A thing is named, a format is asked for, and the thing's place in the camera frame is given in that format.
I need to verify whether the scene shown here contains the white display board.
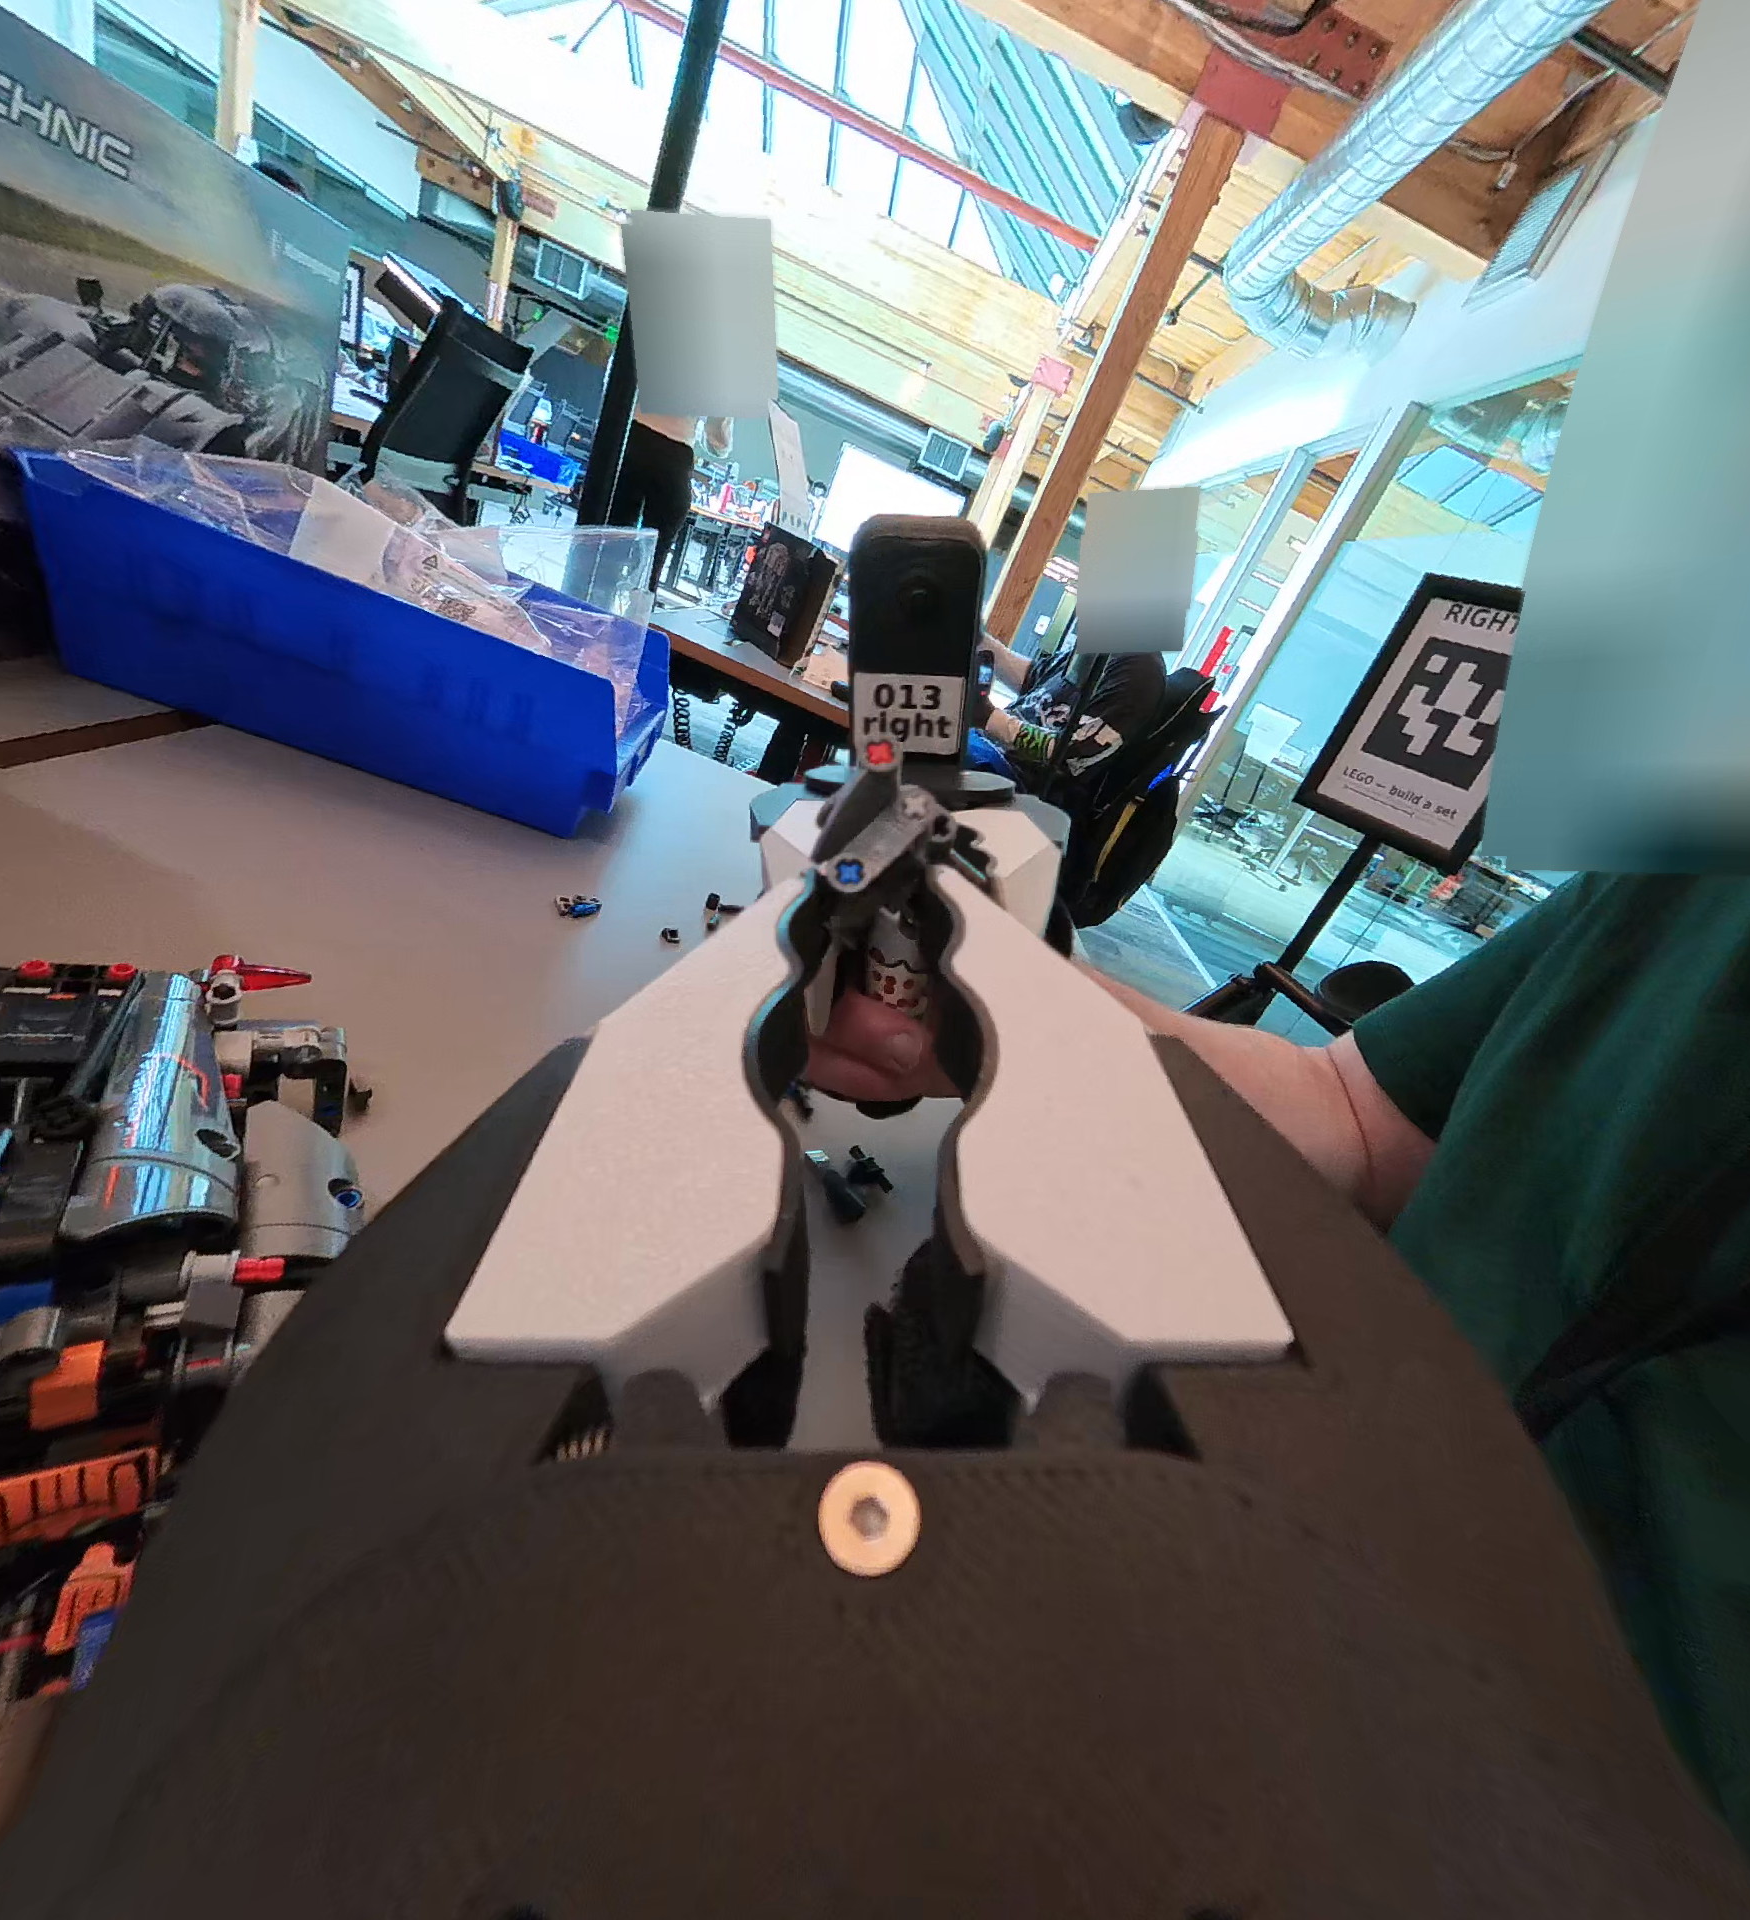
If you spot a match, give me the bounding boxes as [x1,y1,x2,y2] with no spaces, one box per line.
[815,446,971,560]

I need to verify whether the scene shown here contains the black vertical pipe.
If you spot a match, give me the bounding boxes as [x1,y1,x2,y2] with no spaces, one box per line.
[574,0,728,527]

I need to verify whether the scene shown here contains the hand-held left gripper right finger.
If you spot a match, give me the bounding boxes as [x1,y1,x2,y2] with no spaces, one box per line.
[932,868,1296,1448]

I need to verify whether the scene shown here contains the black gaming chair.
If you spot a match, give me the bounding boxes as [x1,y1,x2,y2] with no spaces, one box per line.
[1067,668,1226,928]

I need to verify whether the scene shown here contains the blue plastic bin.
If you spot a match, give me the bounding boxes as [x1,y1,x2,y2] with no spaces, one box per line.
[12,448,672,838]

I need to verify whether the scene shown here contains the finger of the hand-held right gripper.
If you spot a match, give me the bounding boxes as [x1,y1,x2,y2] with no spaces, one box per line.
[958,799,1074,953]
[755,807,832,906]

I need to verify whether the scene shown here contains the large grey lego vehicle model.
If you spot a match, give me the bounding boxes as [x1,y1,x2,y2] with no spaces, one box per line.
[0,951,367,1726]

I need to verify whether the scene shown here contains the person's right hand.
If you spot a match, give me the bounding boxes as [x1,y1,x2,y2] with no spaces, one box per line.
[807,986,948,1116]

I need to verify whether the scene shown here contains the red ceiling pipe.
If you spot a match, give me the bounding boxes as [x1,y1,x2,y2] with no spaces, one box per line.
[621,0,1104,252]

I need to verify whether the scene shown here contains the wall vent grille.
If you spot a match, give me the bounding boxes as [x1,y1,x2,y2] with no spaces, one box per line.
[1469,158,1588,308]

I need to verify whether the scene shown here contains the person's right forearm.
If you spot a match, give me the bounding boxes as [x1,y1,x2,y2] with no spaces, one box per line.
[1071,965,1440,1239]

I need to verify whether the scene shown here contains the small grey lego connector assembly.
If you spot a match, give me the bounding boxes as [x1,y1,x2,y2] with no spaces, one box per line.
[810,742,961,940]

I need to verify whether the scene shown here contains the dark lego set box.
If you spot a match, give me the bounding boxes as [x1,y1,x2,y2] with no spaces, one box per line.
[0,30,354,678]

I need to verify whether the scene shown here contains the clear plastic tub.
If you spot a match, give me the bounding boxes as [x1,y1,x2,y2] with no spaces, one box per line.
[566,524,661,619]

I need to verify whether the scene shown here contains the framed marker sign on tripod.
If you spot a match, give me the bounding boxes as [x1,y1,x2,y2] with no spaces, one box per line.
[1189,573,1529,1036]

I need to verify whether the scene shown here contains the black mesh office chair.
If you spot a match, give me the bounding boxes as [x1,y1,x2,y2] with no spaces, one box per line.
[364,292,535,519]

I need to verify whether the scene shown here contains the clear plastic bags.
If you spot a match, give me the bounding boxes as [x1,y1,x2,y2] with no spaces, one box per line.
[57,442,659,653]

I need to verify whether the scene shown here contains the dark printed box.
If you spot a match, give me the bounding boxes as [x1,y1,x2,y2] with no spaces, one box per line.
[733,522,844,665]

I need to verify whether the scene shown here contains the long wooden desk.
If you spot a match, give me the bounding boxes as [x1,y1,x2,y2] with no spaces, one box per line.
[649,598,856,739]

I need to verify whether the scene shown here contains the metal ventilation duct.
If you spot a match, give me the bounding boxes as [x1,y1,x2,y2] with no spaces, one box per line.
[1220,0,1619,360]

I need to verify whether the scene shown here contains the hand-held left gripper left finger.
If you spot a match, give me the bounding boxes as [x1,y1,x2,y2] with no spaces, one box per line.
[444,877,821,1448]

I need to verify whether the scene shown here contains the wooden post red bracket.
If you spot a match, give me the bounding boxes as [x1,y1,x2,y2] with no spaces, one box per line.
[988,60,1289,639]

